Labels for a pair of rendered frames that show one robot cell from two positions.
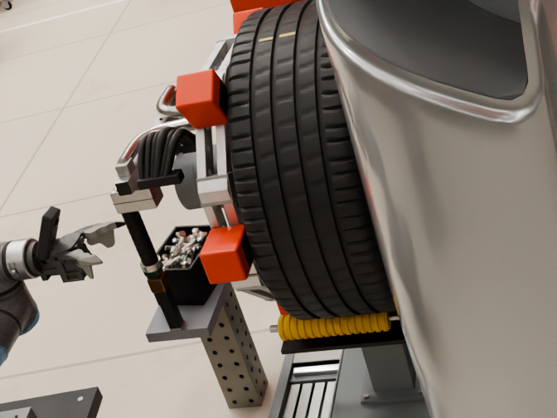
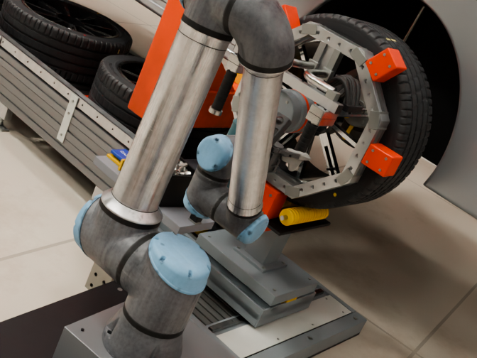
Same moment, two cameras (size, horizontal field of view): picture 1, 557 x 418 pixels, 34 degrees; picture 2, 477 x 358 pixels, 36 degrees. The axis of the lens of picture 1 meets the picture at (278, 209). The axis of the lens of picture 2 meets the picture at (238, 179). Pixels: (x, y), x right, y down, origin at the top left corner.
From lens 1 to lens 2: 2.76 m
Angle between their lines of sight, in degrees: 71
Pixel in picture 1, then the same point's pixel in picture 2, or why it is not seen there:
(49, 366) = not seen: outside the picture
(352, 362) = (226, 250)
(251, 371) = not seen: hidden behind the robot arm
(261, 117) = (412, 84)
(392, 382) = (272, 257)
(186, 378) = (35, 287)
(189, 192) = (297, 118)
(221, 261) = (396, 163)
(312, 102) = (422, 82)
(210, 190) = (385, 120)
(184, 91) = (395, 59)
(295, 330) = (299, 217)
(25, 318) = not seen: hidden behind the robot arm
